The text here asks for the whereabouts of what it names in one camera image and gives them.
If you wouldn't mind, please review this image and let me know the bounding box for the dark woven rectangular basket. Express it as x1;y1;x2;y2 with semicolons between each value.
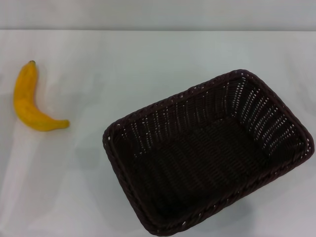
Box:
102;69;314;237

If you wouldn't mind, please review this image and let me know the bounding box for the yellow banana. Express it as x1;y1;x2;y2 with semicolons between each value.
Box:
13;60;71;132

